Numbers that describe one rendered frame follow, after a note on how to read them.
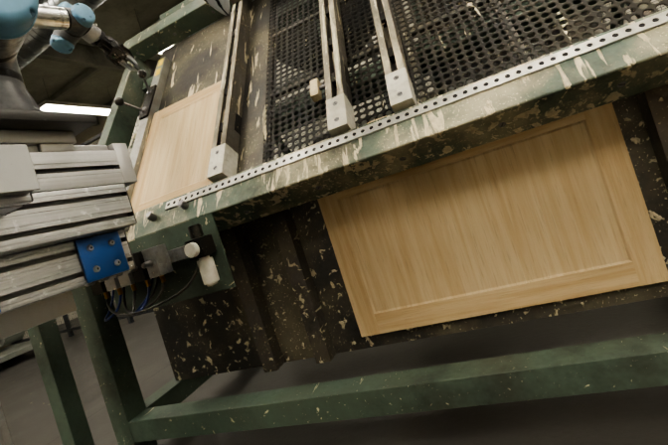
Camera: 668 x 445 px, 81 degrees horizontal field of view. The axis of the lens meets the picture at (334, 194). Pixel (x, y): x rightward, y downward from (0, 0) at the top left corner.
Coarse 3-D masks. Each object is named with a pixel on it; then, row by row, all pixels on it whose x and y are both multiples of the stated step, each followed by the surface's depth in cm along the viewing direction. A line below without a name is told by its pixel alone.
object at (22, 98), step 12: (0, 72) 69; (12, 72) 71; (0, 84) 68; (12, 84) 70; (24, 84) 74; (0, 96) 67; (12, 96) 68; (24, 96) 70; (12, 108) 67; (24, 108) 69; (36, 108) 71
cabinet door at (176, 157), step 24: (192, 96) 167; (216, 96) 159; (168, 120) 167; (192, 120) 158; (168, 144) 158; (192, 144) 150; (144, 168) 157; (168, 168) 149; (192, 168) 142; (144, 192) 149; (168, 192) 142
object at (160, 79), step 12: (168, 60) 197; (168, 72) 194; (156, 84) 184; (156, 96) 181; (156, 108) 178; (144, 120) 172; (144, 132) 167; (144, 144) 165; (132, 156) 162; (132, 192) 152
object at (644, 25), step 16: (656, 16) 84; (624, 32) 86; (640, 32) 84; (576, 48) 89; (592, 48) 87; (528, 64) 93; (544, 64) 91; (496, 80) 95; (448, 96) 99; (464, 96) 97; (400, 112) 104; (416, 112) 102; (368, 128) 107; (384, 128) 105; (320, 144) 112; (336, 144) 109; (288, 160) 115; (240, 176) 122; (208, 192) 125
